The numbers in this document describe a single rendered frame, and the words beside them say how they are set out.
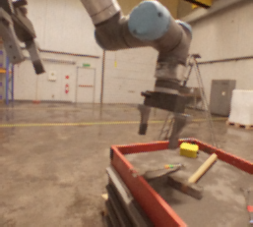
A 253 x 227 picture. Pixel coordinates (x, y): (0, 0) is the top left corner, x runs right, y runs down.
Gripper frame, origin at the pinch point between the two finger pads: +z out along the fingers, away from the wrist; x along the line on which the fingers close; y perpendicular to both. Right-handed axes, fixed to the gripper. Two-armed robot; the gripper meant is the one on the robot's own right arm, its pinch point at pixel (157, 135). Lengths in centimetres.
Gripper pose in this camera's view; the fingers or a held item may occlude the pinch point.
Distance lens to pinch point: 52.1
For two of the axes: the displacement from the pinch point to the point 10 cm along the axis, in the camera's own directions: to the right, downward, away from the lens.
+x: 5.6, 1.4, -8.2
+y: -8.0, -1.4, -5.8
